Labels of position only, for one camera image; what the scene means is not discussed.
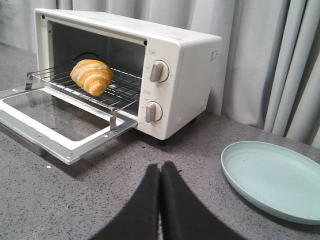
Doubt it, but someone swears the upper oven dial knob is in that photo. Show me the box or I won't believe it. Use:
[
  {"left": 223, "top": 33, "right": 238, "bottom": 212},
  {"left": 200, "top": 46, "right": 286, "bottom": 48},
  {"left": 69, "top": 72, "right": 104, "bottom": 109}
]
[{"left": 149, "top": 60, "right": 170, "bottom": 83}]

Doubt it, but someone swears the oven dial knob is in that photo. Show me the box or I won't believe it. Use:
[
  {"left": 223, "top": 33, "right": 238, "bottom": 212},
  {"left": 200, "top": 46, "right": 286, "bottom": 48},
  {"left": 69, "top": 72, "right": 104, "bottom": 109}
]
[
  {"left": 145, "top": 101, "right": 163, "bottom": 123},
  {"left": 149, "top": 60, "right": 170, "bottom": 83}
]

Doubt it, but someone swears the golden croissant bread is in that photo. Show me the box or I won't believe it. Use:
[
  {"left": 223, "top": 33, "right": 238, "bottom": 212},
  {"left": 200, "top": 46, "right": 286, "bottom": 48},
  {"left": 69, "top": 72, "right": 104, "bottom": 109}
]
[{"left": 70, "top": 59, "right": 114, "bottom": 97}]

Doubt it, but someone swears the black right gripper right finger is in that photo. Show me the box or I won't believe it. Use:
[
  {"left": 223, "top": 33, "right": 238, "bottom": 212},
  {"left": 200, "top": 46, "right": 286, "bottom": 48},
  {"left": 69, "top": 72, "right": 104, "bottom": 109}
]
[{"left": 160, "top": 161, "right": 244, "bottom": 240}]

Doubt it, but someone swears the grey curtain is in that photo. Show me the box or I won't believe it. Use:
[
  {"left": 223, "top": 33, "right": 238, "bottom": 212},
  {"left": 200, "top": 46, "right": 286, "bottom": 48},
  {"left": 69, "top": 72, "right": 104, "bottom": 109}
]
[{"left": 0, "top": 0, "right": 320, "bottom": 148}]

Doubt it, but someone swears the light green plate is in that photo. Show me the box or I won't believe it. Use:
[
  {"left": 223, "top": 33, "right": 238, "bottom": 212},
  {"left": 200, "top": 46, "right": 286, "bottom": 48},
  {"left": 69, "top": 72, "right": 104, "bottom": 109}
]
[{"left": 221, "top": 141, "right": 320, "bottom": 225}]

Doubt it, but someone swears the oven glass door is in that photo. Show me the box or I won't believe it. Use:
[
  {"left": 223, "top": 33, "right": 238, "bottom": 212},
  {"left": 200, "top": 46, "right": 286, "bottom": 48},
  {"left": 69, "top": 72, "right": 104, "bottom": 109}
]
[{"left": 0, "top": 86, "right": 137, "bottom": 165}]

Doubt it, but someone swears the metal wire oven rack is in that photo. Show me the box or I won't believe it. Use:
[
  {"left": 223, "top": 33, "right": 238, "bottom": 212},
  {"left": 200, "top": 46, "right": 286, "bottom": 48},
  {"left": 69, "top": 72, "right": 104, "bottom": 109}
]
[{"left": 26, "top": 59, "right": 142, "bottom": 122}]

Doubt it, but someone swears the lower oven dial knob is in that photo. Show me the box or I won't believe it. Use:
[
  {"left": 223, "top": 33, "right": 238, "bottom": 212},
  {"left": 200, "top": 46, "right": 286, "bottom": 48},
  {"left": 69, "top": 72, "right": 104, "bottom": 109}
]
[{"left": 145, "top": 101, "right": 163, "bottom": 123}]

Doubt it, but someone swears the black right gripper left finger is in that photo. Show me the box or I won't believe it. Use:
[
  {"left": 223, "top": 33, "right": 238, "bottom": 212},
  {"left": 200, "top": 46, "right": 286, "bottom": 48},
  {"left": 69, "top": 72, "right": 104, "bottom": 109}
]
[{"left": 92, "top": 164, "right": 160, "bottom": 240}]

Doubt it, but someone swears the white Toshiba toaster oven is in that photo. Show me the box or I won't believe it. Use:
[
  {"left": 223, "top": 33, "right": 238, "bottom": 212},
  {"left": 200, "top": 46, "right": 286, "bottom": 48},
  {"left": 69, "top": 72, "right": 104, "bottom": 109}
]
[{"left": 34, "top": 8, "right": 222, "bottom": 141}]

